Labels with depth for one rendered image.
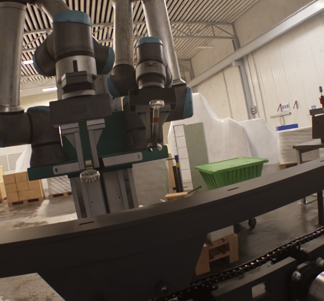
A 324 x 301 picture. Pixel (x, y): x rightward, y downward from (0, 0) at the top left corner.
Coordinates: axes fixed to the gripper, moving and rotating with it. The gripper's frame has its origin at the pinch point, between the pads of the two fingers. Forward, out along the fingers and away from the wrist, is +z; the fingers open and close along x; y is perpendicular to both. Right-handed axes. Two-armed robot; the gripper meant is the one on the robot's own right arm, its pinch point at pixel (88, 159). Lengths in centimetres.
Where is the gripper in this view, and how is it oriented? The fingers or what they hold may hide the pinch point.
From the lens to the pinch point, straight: 54.9
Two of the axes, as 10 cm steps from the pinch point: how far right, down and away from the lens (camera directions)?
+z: 1.6, 9.9, 0.0
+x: -9.5, 1.6, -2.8
